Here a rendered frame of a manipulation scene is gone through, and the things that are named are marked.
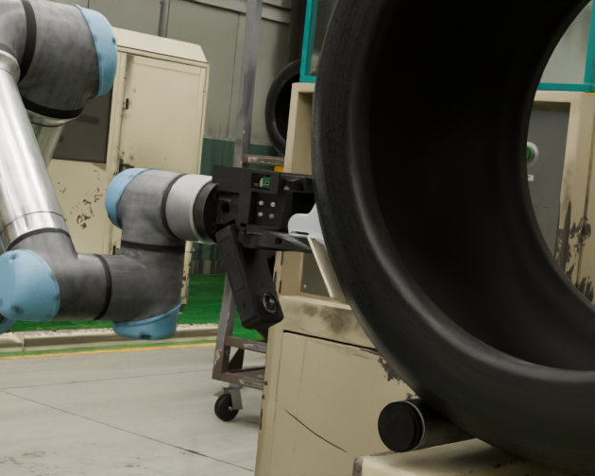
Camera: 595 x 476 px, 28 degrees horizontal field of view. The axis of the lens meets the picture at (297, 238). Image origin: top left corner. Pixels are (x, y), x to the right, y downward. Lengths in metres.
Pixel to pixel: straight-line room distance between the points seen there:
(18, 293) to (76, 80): 0.40
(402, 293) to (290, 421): 1.07
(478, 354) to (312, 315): 1.06
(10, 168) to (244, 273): 0.30
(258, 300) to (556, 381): 0.42
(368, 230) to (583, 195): 0.79
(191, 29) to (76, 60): 10.54
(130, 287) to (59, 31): 0.39
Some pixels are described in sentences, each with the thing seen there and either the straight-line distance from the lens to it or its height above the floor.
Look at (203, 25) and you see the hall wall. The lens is 12.22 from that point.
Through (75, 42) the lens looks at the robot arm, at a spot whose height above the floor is 1.25.
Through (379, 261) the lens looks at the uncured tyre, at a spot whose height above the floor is 1.04.
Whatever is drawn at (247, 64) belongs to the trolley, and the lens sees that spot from 5.18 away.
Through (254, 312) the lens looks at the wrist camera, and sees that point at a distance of 1.24.
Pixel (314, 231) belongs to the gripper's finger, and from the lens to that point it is 1.19.
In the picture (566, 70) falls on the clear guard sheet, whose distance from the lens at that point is 1.79.
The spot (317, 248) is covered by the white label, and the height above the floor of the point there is 1.05.
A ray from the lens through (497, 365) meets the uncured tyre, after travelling 0.95.
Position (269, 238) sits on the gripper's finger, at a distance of 1.19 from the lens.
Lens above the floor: 1.11
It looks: 3 degrees down
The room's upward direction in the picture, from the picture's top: 6 degrees clockwise
